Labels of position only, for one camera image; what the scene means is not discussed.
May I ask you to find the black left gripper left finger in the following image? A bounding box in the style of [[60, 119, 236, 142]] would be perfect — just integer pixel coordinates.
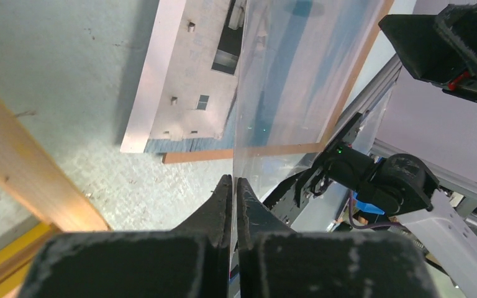
[[19, 175, 233, 297]]

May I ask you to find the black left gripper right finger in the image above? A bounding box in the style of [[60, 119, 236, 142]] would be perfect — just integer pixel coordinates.
[[236, 178, 438, 297]]

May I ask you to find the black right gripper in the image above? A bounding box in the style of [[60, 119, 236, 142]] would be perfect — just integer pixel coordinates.
[[379, 4, 477, 94]]

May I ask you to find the clear transparent plastic sheet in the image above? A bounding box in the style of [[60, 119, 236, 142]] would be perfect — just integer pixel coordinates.
[[232, 0, 391, 251]]

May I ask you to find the orange wooden picture frame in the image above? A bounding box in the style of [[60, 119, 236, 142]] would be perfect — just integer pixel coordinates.
[[0, 100, 110, 297]]

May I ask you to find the building and sky photo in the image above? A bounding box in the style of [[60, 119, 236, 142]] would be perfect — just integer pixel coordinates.
[[120, 1, 246, 153]]

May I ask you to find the aluminium rail front frame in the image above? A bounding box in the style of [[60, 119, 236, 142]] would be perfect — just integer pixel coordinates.
[[337, 55, 477, 215]]

